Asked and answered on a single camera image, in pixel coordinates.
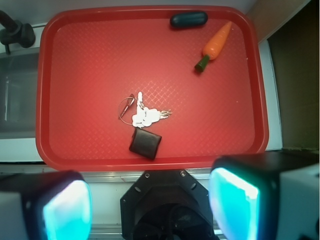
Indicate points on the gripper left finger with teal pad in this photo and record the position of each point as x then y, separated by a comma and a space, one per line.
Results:
45, 206

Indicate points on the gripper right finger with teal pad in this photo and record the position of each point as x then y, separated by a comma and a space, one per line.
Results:
274, 195

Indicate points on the orange toy carrot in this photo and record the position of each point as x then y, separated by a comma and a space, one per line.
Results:
213, 47

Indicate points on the black key fob pouch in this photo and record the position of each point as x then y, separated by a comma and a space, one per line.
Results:
145, 143

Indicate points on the silver key bunch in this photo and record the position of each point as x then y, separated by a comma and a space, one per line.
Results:
145, 116

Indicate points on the grey toy sink basin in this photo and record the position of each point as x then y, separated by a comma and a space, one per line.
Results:
18, 93

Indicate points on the red plastic tray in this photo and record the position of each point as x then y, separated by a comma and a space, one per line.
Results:
91, 60

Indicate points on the grey sink faucet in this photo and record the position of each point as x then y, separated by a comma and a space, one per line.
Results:
15, 32

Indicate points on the dark teal oval case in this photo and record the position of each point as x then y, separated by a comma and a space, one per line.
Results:
189, 19

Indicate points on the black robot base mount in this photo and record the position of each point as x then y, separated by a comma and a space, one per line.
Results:
166, 205

